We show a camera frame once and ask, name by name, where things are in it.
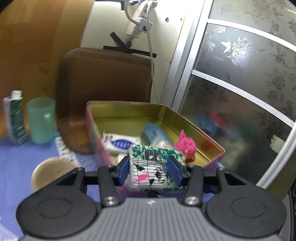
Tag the white patterned packet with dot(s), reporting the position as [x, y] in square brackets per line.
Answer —
[66, 149]

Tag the black tape strips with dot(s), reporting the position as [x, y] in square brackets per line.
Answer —
[129, 49]

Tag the pink puff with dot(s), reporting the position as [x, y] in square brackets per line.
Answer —
[186, 144]

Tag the wooden headboard panel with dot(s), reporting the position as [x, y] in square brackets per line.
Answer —
[39, 51]

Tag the clear plastic wrap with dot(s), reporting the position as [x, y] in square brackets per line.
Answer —
[5, 231]

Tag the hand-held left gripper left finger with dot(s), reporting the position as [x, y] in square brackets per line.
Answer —
[122, 171]

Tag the patterned tissue pack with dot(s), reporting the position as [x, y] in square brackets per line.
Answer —
[150, 169]

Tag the beige round lid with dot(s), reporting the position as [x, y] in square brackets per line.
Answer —
[54, 172]

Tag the white green toothpaste box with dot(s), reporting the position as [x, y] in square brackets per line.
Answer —
[15, 118]

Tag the white blue soap packet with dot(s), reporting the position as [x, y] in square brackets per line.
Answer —
[121, 143]

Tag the blue printed bedsheet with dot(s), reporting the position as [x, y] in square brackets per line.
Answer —
[23, 153]

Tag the light blue pouch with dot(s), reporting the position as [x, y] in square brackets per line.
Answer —
[156, 134]

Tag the frosted floral sliding door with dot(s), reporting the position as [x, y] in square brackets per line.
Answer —
[238, 92]

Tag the green plastic cup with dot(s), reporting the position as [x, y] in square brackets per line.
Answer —
[42, 120]

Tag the pink metal tin box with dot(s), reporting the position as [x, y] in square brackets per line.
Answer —
[129, 115]

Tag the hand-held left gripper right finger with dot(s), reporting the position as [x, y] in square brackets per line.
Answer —
[174, 172]

